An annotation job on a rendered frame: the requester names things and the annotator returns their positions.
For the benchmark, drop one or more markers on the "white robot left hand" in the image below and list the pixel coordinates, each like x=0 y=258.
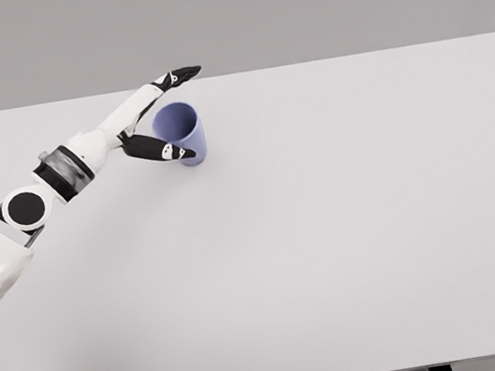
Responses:
x=131 y=107

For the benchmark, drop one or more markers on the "purple plastic cup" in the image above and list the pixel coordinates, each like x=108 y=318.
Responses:
x=194 y=130

